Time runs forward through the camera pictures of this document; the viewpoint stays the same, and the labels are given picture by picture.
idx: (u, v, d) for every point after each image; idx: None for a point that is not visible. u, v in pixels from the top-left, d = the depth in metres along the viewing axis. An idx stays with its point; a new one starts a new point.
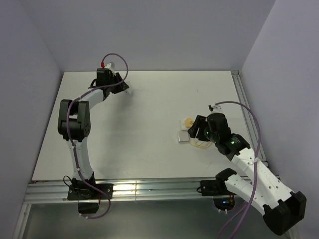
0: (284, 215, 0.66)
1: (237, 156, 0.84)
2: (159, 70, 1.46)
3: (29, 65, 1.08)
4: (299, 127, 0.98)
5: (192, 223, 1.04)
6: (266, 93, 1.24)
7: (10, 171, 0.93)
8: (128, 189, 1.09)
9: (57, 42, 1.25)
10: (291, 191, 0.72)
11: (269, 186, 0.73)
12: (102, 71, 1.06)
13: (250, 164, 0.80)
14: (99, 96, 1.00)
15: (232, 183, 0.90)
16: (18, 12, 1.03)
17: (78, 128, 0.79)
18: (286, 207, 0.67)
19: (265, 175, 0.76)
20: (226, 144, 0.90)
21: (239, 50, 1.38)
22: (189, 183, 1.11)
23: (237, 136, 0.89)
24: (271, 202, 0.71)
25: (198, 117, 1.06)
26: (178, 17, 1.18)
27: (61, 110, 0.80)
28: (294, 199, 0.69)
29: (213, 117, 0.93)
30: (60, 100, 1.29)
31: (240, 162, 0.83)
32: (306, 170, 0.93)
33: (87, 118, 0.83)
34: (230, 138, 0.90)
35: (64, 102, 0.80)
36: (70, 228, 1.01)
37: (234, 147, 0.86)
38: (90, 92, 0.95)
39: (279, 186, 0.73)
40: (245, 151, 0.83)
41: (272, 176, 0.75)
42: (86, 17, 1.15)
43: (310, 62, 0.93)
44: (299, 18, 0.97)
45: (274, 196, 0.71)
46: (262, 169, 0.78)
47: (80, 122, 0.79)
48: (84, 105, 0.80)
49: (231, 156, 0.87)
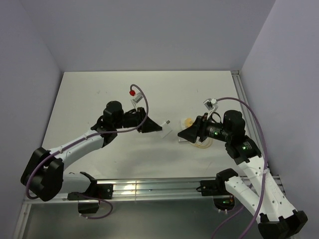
0: (282, 233, 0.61)
1: (246, 164, 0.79)
2: (159, 70, 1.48)
3: (28, 66, 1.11)
4: (299, 125, 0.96)
5: (192, 224, 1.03)
6: (265, 92, 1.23)
7: (10, 170, 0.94)
8: (128, 189, 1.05)
9: (58, 44, 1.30)
10: (294, 209, 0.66)
11: (272, 200, 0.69)
12: (111, 112, 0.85)
13: (258, 175, 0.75)
14: (94, 144, 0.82)
15: (232, 184, 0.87)
16: (18, 16, 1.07)
17: (38, 188, 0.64)
18: (285, 223, 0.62)
19: (271, 188, 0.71)
20: (235, 148, 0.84)
21: (239, 50, 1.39)
22: (189, 183, 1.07)
23: (250, 141, 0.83)
24: (271, 216, 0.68)
25: (199, 117, 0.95)
26: (175, 18, 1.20)
27: (35, 160, 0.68)
28: (295, 219, 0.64)
29: (231, 116, 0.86)
30: (61, 101, 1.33)
31: (248, 170, 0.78)
32: (307, 168, 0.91)
33: (57, 179, 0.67)
34: (242, 143, 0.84)
35: (40, 151, 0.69)
36: (71, 228, 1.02)
37: (244, 153, 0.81)
38: (85, 139, 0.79)
39: (283, 203, 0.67)
40: (255, 159, 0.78)
41: (278, 190, 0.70)
42: (86, 19, 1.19)
43: (308, 58, 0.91)
44: (298, 14, 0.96)
45: (276, 212, 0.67)
46: (269, 181, 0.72)
47: (43, 183, 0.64)
48: (57, 165, 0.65)
49: (239, 161, 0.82)
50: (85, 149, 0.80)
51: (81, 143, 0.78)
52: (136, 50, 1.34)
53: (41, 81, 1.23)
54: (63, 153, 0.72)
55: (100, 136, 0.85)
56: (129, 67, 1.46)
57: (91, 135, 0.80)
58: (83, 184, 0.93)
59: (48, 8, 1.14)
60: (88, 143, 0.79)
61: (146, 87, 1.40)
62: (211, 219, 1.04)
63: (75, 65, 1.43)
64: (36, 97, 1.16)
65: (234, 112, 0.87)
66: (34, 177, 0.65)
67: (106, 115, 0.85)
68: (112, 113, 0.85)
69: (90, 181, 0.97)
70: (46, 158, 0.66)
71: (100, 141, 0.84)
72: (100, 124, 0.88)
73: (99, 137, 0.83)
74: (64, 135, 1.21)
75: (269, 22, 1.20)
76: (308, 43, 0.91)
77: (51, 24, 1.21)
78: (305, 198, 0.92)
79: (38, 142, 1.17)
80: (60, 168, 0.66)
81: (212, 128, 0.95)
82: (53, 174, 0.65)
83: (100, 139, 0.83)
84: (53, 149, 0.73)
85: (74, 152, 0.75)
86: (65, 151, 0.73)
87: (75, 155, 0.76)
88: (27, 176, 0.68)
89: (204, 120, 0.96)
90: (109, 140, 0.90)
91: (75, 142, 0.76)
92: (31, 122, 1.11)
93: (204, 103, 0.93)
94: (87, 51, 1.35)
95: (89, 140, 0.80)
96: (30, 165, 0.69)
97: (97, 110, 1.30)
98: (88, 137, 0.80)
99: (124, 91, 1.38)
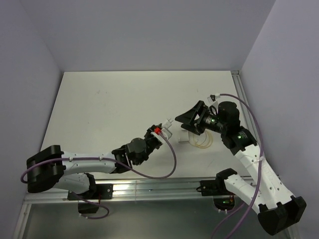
0: (280, 218, 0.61)
1: (242, 152, 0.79)
2: (159, 70, 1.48)
3: (28, 67, 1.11)
4: (299, 125, 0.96)
5: (191, 224, 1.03)
6: (265, 92, 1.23)
7: (9, 170, 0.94)
8: (128, 189, 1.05)
9: (58, 44, 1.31)
10: (292, 195, 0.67)
11: (270, 187, 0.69)
12: (130, 150, 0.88)
13: (254, 162, 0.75)
14: (101, 168, 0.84)
15: (231, 182, 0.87)
16: (18, 17, 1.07)
17: (31, 181, 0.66)
18: (283, 210, 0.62)
19: (268, 176, 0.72)
20: (231, 138, 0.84)
21: (239, 50, 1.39)
22: (189, 183, 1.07)
23: (245, 131, 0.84)
24: (270, 203, 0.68)
25: (202, 103, 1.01)
26: (174, 18, 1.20)
27: (46, 153, 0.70)
28: (294, 205, 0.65)
29: (225, 107, 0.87)
30: (61, 101, 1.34)
31: (244, 159, 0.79)
32: (307, 168, 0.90)
33: (51, 183, 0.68)
34: (237, 132, 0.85)
35: (54, 149, 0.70)
36: (71, 228, 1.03)
37: (240, 142, 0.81)
38: (97, 158, 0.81)
39: (281, 189, 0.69)
40: (251, 147, 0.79)
41: (275, 178, 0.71)
42: (86, 19, 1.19)
43: (308, 58, 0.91)
44: (299, 14, 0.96)
45: (274, 198, 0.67)
46: (266, 169, 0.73)
47: (37, 180, 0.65)
48: (56, 171, 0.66)
49: (235, 150, 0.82)
50: (92, 168, 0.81)
51: (94, 162, 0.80)
52: (136, 50, 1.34)
53: (41, 81, 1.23)
54: (71, 162, 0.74)
55: (114, 165, 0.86)
56: (129, 67, 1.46)
57: (105, 158, 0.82)
58: (80, 187, 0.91)
59: (47, 8, 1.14)
60: (99, 165, 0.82)
61: (146, 87, 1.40)
62: (210, 220, 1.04)
63: (76, 66, 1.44)
64: (36, 97, 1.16)
65: (229, 103, 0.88)
66: (35, 168, 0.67)
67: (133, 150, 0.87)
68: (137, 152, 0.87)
69: (88, 188, 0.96)
70: (55, 160, 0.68)
71: (109, 169, 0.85)
72: (122, 153, 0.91)
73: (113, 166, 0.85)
74: (64, 135, 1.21)
75: (269, 22, 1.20)
76: (308, 44, 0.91)
77: (51, 24, 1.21)
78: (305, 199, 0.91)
79: (38, 142, 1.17)
80: (57, 176, 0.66)
81: (209, 117, 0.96)
82: (48, 177, 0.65)
83: (112, 168, 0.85)
84: (65, 152, 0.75)
85: (80, 166, 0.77)
86: (74, 161, 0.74)
87: (80, 169, 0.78)
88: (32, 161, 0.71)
89: (205, 106, 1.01)
90: (119, 171, 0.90)
91: (88, 158, 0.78)
92: (31, 122, 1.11)
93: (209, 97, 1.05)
94: (87, 51, 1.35)
95: (102, 163, 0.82)
96: (40, 153, 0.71)
97: (97, 110, 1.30)
98: (102, 160, 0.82)
99: (123, 91, 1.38)
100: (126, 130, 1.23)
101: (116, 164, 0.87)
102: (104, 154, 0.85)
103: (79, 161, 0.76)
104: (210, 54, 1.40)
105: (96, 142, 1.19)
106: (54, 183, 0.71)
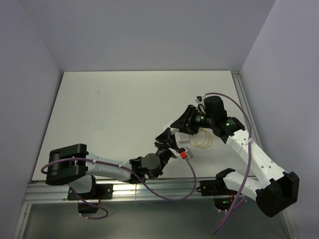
0: (275, 194, 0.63)
1: (231, 137, 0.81)
2: (159, 70, 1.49)
3: (28, 66, 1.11)
4: (299, 125, 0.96)
5: (192, 224, 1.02)
6: (265, 93, 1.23)
7: (9, 170, 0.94)
8: (128, 189, 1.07)
9: (58, 44, 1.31)
10: (284, 172, 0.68)
11: (261, 166, 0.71)
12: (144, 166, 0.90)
13: (244, 144, 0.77)
14: (118, 176, 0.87)
15: (229, 179, 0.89)
16: (18, 17, 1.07)
17: (51, 175, 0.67)
18: (277, 185, 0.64)
19: (259, 156, 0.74)
20: (220, 126, 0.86)
21: (239, 50, 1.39)
22: (189, 183, 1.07)
23: (233, 118, 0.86)
24: (264, 181, 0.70)
25: (189, 106, 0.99)
26: (174, 18, 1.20)
27: (71, 150, 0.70)
28: (287, 180, 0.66)
29: (209, 99, 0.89)
30: (61, 101, 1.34)
31: (235, 144, 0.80)
32: (307, 168, 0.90)
33: (69, 181, 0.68)
34: (226, 120, 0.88)
35: (80, 148, 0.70)
36: (70, 228, 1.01)
37: (229, 128, 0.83)
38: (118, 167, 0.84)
39: (272, 167, 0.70)
40: (239, 132, 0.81)
41: (266, 157, 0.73)
42: (86, 20, 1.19)
43: (308, 59, 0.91)
44: (298, 15, 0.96)
45: (267, 176, 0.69)
46: (256, 150, 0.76)
47: (57, 177, 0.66)
48: (77, 171, 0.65)
49: (226, 138, 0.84)
50: (109, 175, 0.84)
51: (113, 168, 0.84)
52: (136, 50, 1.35)
53: (41, 81, 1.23)
54: (93, 165, 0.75)
55: (129, 175, 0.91)
56: (129, 68, 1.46)
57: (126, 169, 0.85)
58: (84, 187, 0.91)
59: (47, 9, 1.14)
60: (116, 173, 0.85)
61: (146, 87, 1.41)
62: (211, 220, 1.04)
63: (76, 66, 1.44)
64: (36, 97, 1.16)
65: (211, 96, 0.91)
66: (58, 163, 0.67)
67: (148, 167, 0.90)
68: (152, 168, 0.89)
69: (89, 189, 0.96)
70: (78, 159, 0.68)
71: (123, 178, 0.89)
72: (136, 166, 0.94)
73: (128, 176, 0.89)
74: (64, 135, 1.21)
75: (269, 22, 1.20)
76: (308, 44, 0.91)
77: (51, 24, 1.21)
78: (306, 198, 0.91)
79: (38, 142, 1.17)
80: (77, 176, 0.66)
81: (198, 115, 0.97)
82: (67, 176, 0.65)
83: (127, 177, 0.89)
84: (89, 153, 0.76)
85: (100, 170, 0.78)
86: (95, 164, 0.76)
87: (100, 173, 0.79)
88: (56, 153, 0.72)
89: (193, 107, 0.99)
90: (132, 182, 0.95)
91: (109, 163, 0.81)
92: (31, 122, 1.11)
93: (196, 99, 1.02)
94: (88, 52, 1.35)
95: (119, 172, 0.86)
96: (66, 148, 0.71)
97: (96, 110, 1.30)
98: (121, 168, 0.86)
99: (123, 90, 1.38)
100: (126, 130, 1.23)
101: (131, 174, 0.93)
102: (122, 163, 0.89)
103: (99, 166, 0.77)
104: (210, 55, 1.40)
105: (96, 141, 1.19)
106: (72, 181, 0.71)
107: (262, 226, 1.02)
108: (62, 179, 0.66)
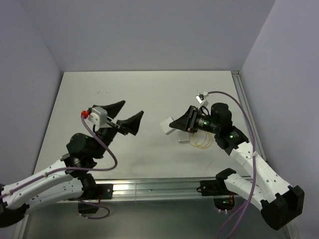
0: (280, 209, 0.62)
1: (236, 150, 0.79)
2: (159, 70, 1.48)
3: (28, 67, 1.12)
4: (299, 126, 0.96)
5: (192, 224, 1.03)
6: (265, 93, 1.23)
7: (9, 171, 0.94)
8: (128, 189, 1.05)
9: (58, 44, 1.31)
10: (289, 185, 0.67)
11: (267, 180, 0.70)
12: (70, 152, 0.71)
13: (248, 158, 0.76)
14: (57, 179, 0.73)
15: (231, 181, 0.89)
16: (18, 17, 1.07)
17: None
18: (283, 200, 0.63)
19: (264, 169, 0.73)
20: (223, 137, 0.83)
21: (239, 50, 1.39)
22: (188, 182, 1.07)
23: (237, 130, 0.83)
24: (269, 195, 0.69)
25: (191, 108, 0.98)
26: (174, 18, 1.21)
27: None
28: (293, 194, 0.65)
29: (217, 109, 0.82)
30: (61, 101, 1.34)
31: (239, 156, 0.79)
32: (307, 168, 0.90)
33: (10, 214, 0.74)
34: (230, 131, 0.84)
35: None
36: (70, 228, 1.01)
37: (233, 141, 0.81)
38: (44, 176, 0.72)
39: (277, 180, 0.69)
40: (243, 145, 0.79)
41: (270, 170, 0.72)
42: (86, 20, 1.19)
43: (308, 58, 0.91)
44: (298, 15, 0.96)
45: (272, 189, 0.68)
46: (260, 163, 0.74)
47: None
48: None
49: (229, 150, 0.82)
50: (48, 185, 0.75)
51: (40, 181, 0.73)
52: (136, 50, 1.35)
53: (41, 81, 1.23)
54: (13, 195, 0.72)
55: (66, 172, 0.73)
56: (129, 68, 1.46)
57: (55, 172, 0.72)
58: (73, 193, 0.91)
59: (47, 9, 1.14)
60: (47, 182, 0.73)
61: (146, 87, 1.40)
62: (211, 220, 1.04)
63: (76, 66, 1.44)
64: (36, 97, 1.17)
65: (220, 104, 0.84)
66: None
67: (70, 150, 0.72)
68: (73, 151, 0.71)
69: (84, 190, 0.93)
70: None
71: (64, 178, 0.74)
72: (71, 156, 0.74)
73: (64, 174, 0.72)
74: (64, 135, 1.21)
75: (269, 21, 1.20)
76: (308, 44, 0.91)
77: (51, 25, 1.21)
78: (306, 199, 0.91)
79: (38, 142, 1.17)
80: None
81: (202, 118, 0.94)
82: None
83: (66, 176, 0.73)
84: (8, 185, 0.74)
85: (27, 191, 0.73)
86: (14, 191, 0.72)
87: (30, 194, 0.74)
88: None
89: (195, 109, 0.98)
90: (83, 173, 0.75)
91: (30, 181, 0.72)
92: (31, 122, 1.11)
93: (196, 97, 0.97)
94: (87, 52, 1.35)
95: (50, 178, 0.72)
96: None
97: None
98: (49, 175, 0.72)
99: (123, 91, 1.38)
100: None
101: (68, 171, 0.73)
102: (51, 167, 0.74)
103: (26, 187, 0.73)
104: (209, 54, 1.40)
105: None
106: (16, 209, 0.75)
107: (262, 226, 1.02)
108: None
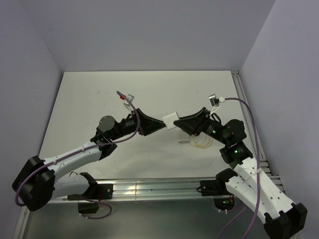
0: (285, 227, 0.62)
1: (239, 166, 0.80)
2: (159, 70, 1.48)
3: (28, 67, 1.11)
4: (299, 126, 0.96)
5: (191, 224, 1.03)
6: (265, 93, 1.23)
7: (9, 171, 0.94)
8: (128, 189, 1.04)
9: (58, 44, 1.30)
10: (292, 202, 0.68)
11: (270, 196, 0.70)
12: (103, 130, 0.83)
13: (253, 174, 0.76)
14: (89, 158, 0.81)
15: (232, 185, 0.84)
16: (18, 17, 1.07)
17: (27, 197, 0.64)
18: (286, 217, 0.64)
19: (268, 185, 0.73)
20: (228, 152, 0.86)
21: (239, 50, 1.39)
22: (189, 182, 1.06)
23: (241, 144, 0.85)
24: (272, 212, 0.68)
25: (204, 111, 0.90)
26: (174, 18, 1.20)
27: (27, 169, 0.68)
28: (295, 211, 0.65)
29: (234, 129, 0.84)
30: (61, 101, 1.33)
31: (243, 172, 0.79)
32: (307, 168, 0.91)
33: (48, 191, 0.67)
34: (235, 146, 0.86)
35: (34, 160, 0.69)
36: (71, 228, 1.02)
37: (237, 156, 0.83)
38: (82, 150, 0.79)
39: (281, 197, 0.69)
40: (247, 161, 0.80)
41: (274, 187, 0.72)
42: (85, 20, 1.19)
43: (309, 59, 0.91)
44: (298, 16, 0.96)
45: (276, 207, 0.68)
46: (264, 179, 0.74)
47: (33, 195, 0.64)
48: (48, 177, 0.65)
49: (234, 165, 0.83)
50: (82, 162, 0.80)
51: (79, 155, 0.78)
52: (136, 50, 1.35)
53: (41, 81, 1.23)
54: (57, 165, 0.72)
55: (98, 148, 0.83)
56: (130, 67, 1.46)
57: (89, 147, 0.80)
58: (78, 188, 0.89)
59: (47, 9, 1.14)
60: (84, 156, 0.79)
61: (146, 87, 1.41)
62: (210, 220, 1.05)
63: (76, 66, 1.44)
64: (36, 97, 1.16)
65: (236, 122, 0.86)
66: (23, 186, 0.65)
67: (102, 130, 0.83)
68: (106, 129, 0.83)
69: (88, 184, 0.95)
70: (40, 168, 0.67)
71: (97, 154, 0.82)
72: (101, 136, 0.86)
73: (98, 150, 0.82)
74: (64, 135, 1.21)
75: (269, 22, 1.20)
76: (308, 45, 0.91)
77: (51, 25, 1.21)
78: (305, 199, 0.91)
79: (38, 142, 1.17)
80: (50, 180, 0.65)
81: (211, 125, 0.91)
82: (43, 186, 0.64)
83: (98, 152, 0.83)
84: (47, 159, 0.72)
85: (68, 164, 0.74)
86: (59, 162, 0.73)
87: (69, 168, 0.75)
88: (18, 183, 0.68)
89: (208, 115, 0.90)
90: (107, 153, 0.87)
91: (71, 153, 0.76)
92: (31, 123, 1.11)
93: (209, 98, 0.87)
94: (87, 52, 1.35)
95: (86, 153, 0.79)
96: (22, 172, 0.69)
97: (97, 110, 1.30)
98: (85, 150, 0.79)
99: (123, 91, 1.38)
100: None
101: (100, 147, 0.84)
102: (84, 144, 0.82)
103: (67, 160, 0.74)
104: (209, 55, 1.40)
105: None
106: (51, 190, 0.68)
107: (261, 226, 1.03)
108: (41, 190, 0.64)
